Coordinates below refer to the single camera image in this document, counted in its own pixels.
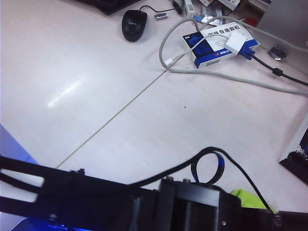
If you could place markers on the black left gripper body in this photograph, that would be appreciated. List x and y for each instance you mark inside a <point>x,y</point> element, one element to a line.
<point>199,209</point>

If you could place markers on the black computer mouse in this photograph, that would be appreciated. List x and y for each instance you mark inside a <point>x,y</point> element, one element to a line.
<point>133,26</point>

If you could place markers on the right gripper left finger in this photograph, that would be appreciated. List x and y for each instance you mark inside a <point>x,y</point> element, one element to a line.
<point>125,221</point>

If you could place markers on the silver USB stick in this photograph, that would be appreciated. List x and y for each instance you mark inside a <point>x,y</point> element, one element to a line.
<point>161,16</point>

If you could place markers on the brown wooden box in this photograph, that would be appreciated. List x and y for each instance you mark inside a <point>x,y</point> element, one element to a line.
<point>256,10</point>

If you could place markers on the red white flat box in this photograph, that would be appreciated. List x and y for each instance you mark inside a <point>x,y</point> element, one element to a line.
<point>251,21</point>

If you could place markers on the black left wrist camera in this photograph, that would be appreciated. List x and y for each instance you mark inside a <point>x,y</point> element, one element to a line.
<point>288,222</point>

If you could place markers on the wide silver desk partition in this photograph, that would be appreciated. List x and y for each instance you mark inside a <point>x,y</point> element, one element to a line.
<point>288,19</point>

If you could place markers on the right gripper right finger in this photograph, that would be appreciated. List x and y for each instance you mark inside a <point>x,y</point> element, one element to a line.
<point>144,221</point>

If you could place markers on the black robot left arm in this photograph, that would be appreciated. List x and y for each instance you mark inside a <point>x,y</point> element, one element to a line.
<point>84,192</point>

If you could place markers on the small green white box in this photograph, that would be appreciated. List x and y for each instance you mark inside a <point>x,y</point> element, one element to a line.
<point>188,7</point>

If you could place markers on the black keyboard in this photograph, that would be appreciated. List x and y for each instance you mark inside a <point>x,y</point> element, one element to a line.
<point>108,6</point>

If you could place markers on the blue white medicine box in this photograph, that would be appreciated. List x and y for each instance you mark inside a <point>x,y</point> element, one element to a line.
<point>204,48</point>

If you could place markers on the lime green microfiber rag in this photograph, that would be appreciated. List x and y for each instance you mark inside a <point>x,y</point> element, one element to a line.
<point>247,199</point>

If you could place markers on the white adapter blue connector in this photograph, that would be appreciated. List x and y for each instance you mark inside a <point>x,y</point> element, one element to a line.
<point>234,42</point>

